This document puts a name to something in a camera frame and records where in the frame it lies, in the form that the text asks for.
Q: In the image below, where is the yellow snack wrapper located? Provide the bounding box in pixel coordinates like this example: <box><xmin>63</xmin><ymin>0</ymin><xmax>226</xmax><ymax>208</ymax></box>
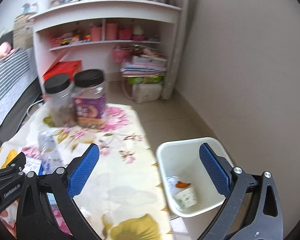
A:
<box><xmin>1</xmin><ymin>149</ymin><xmax>18</xmax><ymax>169</ymax></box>

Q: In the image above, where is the crushed clear plastic bottle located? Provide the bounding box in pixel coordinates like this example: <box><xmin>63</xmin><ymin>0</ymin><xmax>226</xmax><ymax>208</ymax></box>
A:
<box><xmin>38</xmin><ymin>132</ymin><xmax>64</xmax><ymax>174</ymax></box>

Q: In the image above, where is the white plastic trash bin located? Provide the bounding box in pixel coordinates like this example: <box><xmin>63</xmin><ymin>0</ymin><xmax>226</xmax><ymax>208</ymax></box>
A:
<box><xmin>156</xmin><ymin>137</ymin><xmax>233</xmax><ymax>218</ymax></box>

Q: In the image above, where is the blue white small packet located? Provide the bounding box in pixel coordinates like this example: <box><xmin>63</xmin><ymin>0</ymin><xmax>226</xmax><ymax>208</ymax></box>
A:
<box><xmin>23</xmin><ymin>156</ymin><xmax>43</xmax><ymax>175</ymax></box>

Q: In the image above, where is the white paper cup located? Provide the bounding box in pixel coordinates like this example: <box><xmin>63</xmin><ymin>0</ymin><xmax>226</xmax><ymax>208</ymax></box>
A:
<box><xmin>174</xmin><ymin>187</ymin><xmax>197</xmax><ymax>209</ymax></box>

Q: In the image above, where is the orange peel scrap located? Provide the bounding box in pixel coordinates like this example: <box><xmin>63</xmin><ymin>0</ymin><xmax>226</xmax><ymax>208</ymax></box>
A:
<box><xmin>175</xmin><ymin>181</ymin><xmax>191</xmax><ymax>189</ymax></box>

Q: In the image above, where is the floral tablecloth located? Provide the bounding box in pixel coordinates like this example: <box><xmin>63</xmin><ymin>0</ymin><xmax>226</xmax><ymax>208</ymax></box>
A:
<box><xmin>0</xmin><ymin>103</ymin><xmax>173</xmax><ymax>239</ymax></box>

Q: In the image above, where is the clear jar black lid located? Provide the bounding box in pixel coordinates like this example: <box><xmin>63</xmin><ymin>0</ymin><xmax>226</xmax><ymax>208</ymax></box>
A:
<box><xmin>44</xmin><ymin>73</ymin><xmax>77</xmax><ymax>127</ymax></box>

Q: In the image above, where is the purple label snack jar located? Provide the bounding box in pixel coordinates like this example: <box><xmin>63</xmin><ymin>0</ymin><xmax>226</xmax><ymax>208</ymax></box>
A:
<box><xmin>71</xmin><ymin>69</ymin><xmax>107</xmax><ymax>129</ymax></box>

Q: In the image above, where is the white fluffy stool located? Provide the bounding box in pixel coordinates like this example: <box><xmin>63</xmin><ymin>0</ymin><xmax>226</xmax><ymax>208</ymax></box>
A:
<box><xmin>132</xmin><ymin>83</ymin><xmax>162</xmax><ymax>103</ymax></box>

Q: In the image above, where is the red cardboard box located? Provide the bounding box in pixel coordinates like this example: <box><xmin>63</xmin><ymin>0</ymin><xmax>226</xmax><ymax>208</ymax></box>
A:
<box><xmin>43</xmin><ymin>60</ymin><xmax>82</xmax><ymax>82</ymax></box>

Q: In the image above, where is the green tissue pack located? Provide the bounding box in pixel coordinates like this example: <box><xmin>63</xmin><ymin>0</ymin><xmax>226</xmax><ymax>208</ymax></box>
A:
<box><xmin>127</xmin><ymin>75</ymin><xmax>164</xmax><ymax>85</ymax></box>

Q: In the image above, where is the pink woven basket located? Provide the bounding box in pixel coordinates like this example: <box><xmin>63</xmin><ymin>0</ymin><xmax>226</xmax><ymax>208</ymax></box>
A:
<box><xmin>113</xmin><ymin>47</ymin><xmax>133</xmax><ymax>63</ymax></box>

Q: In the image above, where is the stack of books and papers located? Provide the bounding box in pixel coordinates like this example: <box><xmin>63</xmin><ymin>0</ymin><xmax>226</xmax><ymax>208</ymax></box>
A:
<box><xmin>120</xmin><ymin>44</ymin><xmax>168</xmax><ymax>77</ymax></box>

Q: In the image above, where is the grey sofa striped cover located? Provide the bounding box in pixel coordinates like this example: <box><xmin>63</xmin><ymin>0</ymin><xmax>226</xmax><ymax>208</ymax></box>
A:
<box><xmin>0</xmin><ymin>29</ymin><xmax>44</xmax><ymax>140</ymax></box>

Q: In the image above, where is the pink bucket left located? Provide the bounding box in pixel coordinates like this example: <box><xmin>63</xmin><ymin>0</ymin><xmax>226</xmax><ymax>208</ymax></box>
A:
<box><xmin>90</xmin><ymin>27</ymin><xmax>102</xmax><ymax>42</ymax></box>

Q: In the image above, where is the pink bucket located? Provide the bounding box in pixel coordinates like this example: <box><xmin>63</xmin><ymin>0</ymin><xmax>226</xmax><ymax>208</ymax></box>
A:
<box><xmin>90</xmin><ymin>27</ymin><xmax>102</xmax><ymax>42</ymax></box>
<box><xmin>105</xmin><ymin>22</ymin><xmax>118</xmax><ymax>40</ymax></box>

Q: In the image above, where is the white curved shelf unit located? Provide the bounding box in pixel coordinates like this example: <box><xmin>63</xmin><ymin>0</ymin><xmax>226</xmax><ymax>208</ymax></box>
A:
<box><xmin>31</xmin><ymin>0</ymin><xmax>184</xmax><ymax>99</ymax></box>

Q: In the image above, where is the pink bucket right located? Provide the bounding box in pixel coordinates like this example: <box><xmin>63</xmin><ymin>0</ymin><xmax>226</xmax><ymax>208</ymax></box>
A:
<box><xmin>105</xmin><ymin>22</ymin><xmax>118</xmax><ymax>40</ymax></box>

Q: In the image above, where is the stack of books beside shelf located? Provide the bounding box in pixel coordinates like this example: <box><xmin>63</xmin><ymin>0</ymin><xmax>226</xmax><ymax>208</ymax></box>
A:
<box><xmin>13</xmin><ymin>13</ymin><xmax>34</xmax><ymax>49</ymax></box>

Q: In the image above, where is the beige curtain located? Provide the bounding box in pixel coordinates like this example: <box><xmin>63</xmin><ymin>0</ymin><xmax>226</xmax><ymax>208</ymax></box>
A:
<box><xmin>161</xmin><ymin>0</ymin><xmax>190</xmax><ymax>100</ymax></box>

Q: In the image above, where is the white power cable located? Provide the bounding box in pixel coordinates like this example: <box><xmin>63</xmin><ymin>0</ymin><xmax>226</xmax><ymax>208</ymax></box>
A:
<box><xmin>26</xmin><ymin>99</ymin><xmax>45</xmax><ymax>117</ymax></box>

